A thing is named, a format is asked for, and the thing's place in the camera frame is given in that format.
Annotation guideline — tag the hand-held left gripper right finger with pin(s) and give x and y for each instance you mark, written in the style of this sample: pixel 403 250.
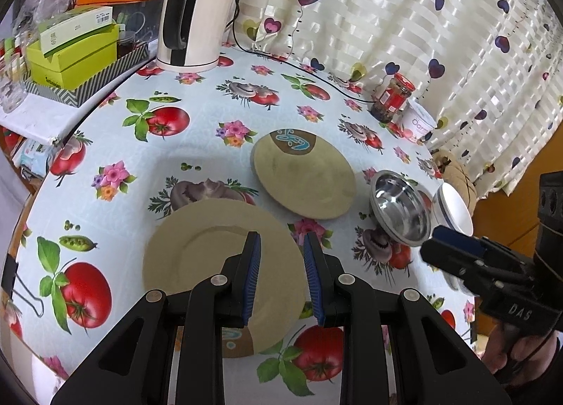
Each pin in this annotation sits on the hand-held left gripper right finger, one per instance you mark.
pixel 313 273

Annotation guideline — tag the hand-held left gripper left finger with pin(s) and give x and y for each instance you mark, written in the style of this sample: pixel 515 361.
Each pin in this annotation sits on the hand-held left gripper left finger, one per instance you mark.
pixel 251 273

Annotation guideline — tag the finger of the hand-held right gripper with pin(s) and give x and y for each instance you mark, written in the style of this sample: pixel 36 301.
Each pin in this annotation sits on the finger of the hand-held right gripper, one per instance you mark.
pixel 466 270
pixel 459 240

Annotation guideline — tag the white bowl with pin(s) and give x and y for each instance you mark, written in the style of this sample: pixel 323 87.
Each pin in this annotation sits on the white bowl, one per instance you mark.
pixel 455 209
pixel 459 285

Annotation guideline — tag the beige plate with blue print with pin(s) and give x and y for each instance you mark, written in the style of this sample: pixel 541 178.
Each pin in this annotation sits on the beige plate with blue print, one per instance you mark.
pixel 198 246
pixel 308 176

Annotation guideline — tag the stainless steel bowl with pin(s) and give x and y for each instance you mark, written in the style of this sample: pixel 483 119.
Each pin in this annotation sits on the stainless steel bowl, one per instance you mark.
pixel 400 207

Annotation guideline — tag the person's right hand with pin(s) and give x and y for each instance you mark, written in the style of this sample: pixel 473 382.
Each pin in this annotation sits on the person's right hand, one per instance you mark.
pixel 539 350

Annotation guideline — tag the white yogurt tub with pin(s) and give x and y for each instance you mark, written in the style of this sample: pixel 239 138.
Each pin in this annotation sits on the white yogurt tub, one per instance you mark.
pixel 415 123

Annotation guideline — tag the red-lid sauce jar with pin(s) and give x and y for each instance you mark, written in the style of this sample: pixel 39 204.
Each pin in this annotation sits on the red-lid sauce jar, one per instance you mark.
pixel 393 97

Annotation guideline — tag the white kettle base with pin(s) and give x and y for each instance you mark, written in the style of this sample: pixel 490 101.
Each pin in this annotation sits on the white kettle base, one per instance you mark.
pixel 193 66

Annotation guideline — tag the heart print curtain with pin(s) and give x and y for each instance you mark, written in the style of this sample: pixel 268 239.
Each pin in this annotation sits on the heart print curtain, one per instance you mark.
pixel 374 13

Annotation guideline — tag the black binder clip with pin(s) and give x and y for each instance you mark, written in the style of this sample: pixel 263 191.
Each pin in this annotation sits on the black binder clip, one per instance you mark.
pixel 9 275

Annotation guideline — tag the zigzag patterned box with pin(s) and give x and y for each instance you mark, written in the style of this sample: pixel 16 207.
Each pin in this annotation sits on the zigzag patterned box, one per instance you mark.
pixel 88 91

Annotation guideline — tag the white electric kettle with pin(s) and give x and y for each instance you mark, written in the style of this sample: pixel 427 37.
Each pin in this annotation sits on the white electric kettle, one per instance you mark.
pixel 206 22

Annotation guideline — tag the white board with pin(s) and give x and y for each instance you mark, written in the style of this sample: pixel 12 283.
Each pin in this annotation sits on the white board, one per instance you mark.
pixel 31 121

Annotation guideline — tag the lime green box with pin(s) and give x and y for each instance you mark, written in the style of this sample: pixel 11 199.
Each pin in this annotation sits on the lime green box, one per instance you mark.
pixel 74 64

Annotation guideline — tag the pale green box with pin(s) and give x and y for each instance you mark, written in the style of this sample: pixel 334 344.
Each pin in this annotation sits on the pale green box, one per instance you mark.
pixel 70 28

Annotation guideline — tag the clear glass jar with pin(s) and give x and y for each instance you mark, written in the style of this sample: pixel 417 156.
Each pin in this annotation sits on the clear glass jar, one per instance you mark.
pixel 11 83

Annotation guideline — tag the clear plastic bag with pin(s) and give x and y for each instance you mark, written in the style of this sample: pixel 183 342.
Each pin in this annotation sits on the clear plastic bag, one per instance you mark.
pixel 42 2

